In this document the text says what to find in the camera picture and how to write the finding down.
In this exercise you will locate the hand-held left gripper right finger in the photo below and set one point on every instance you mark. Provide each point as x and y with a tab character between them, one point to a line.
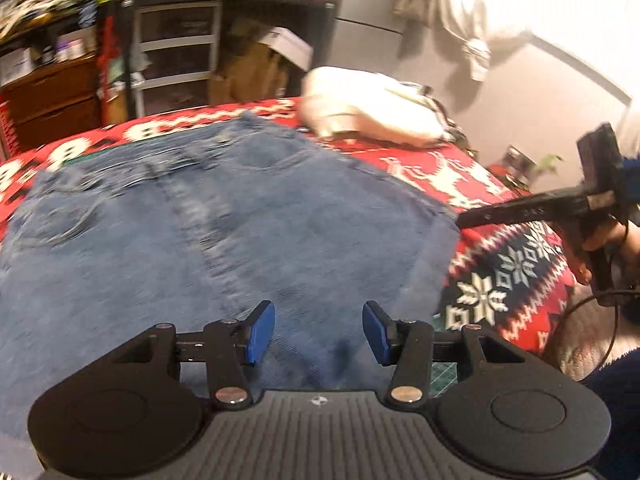
377	332

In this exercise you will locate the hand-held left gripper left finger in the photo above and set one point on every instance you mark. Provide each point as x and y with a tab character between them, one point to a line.
261	332

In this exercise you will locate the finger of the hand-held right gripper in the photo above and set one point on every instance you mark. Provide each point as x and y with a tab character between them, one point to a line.
505	214

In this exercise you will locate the blue denim shorts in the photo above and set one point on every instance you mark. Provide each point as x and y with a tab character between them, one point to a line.
200	220

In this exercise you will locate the person's right hand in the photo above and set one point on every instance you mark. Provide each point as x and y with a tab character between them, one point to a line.
602	235

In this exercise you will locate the green plant sprig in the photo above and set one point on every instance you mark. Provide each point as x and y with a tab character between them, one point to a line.
550	162

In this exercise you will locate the red patterned blanket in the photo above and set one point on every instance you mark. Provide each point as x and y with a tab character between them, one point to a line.
500	270

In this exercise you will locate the green cutting mat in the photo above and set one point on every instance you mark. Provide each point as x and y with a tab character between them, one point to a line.
445	372

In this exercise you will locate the white knit sweater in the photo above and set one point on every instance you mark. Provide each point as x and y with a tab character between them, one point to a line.
370	105

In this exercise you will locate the white curtain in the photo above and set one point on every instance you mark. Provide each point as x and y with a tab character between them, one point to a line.
525	5

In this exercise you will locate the leaning brown cardboard sheets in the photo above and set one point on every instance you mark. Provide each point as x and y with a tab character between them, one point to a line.
250	70

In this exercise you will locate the white shoe box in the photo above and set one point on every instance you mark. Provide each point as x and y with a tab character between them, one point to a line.
287	47

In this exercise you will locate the white plastic bag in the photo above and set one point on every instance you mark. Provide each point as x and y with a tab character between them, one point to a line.
130	72

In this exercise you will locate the white plastic drawer unit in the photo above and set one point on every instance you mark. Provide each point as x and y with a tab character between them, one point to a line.
175	40

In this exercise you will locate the brown wooden drawer cabinet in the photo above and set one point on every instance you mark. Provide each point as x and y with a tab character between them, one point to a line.
55	105

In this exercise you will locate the red printed carton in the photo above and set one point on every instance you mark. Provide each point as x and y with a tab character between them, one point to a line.
7	130

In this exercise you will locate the small dark bottle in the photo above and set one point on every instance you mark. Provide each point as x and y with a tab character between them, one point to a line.
48	54

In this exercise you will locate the white cardboard box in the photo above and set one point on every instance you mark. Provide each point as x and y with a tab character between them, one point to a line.
17	65

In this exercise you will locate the blue striped necktie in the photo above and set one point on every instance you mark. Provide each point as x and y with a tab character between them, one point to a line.
87	14

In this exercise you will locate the wall power outlet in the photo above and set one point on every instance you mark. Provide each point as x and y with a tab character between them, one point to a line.
520	162

